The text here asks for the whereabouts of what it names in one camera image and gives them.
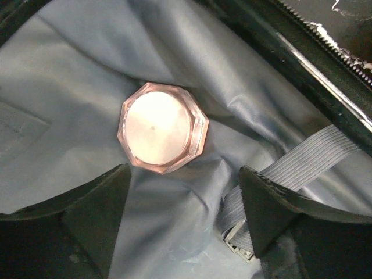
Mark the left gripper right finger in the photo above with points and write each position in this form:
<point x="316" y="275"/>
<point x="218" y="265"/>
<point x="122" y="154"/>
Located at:
<point x="297" y="237"/>

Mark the round cosmetic jar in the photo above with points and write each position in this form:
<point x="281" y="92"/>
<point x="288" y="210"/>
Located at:
<point x="162" y="128"/>

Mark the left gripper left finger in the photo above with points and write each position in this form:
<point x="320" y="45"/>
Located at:
<point x="72" y="235"/>

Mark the white black space suitcase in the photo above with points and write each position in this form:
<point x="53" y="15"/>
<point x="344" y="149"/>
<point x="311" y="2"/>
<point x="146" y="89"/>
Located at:
<point x="279" y="100"/>

